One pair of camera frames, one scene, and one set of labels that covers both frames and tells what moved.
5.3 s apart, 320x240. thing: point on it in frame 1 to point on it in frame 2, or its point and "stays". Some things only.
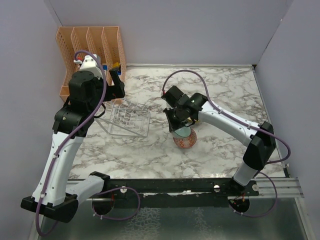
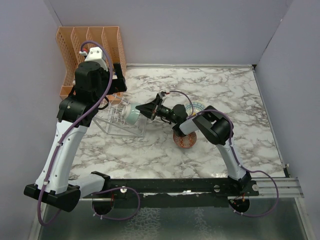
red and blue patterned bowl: (186, 142) stays
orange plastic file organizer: (76, 42) stays
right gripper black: (173, 126) to (151, 110)
